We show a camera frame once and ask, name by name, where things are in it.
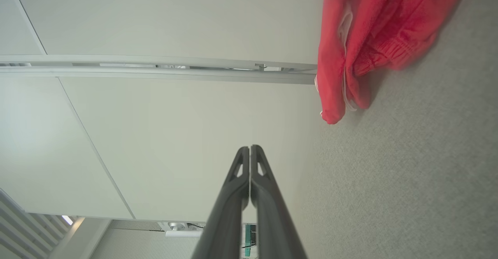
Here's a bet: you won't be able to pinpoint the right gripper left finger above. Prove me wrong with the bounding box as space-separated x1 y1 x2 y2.
191 146 250 259

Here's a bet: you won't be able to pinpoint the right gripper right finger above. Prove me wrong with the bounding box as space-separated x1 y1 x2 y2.
250 145 308 259

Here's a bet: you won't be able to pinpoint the red shorts white side panel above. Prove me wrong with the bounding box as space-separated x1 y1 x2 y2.
314 0 472 125

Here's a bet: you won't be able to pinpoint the teal board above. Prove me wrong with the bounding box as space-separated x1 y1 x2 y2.
244 223 258 258

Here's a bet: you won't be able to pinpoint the white bracket with silver knob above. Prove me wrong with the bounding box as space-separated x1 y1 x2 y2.
158 221 205 238

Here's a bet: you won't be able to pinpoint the grey partition post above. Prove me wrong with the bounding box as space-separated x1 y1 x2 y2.
0 66 316 85
0 54 317 71

